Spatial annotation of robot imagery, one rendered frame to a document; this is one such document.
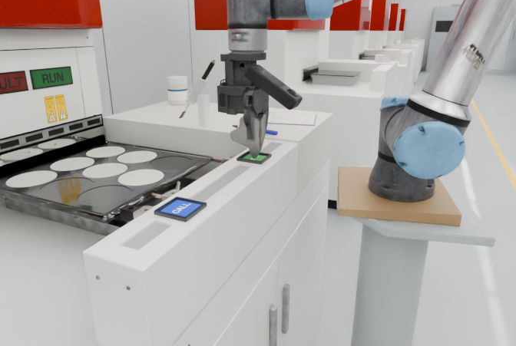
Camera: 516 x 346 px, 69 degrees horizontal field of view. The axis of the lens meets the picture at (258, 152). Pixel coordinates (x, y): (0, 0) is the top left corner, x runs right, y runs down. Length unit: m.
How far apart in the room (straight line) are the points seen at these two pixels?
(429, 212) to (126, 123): 0.84
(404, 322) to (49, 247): 0.84
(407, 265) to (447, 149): 0.36
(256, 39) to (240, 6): 0.06
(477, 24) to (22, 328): 0.83
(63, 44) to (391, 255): 0.99
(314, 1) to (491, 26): 0.29
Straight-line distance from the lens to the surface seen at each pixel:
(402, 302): 1.06
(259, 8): 0.71
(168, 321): 0.54
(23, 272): 0.78
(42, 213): 0.96
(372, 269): 1.02
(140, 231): 0.54
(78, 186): 0.89
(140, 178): 0.88
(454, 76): 0.74
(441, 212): 0.90
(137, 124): 1.14
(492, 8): 0.75
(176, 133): 1.06
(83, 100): 1.19
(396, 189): 0.91
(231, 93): 0.73
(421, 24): 13.72
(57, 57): 1.13
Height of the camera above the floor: 1.21
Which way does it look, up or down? 18 degrees down
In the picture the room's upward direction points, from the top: straight up
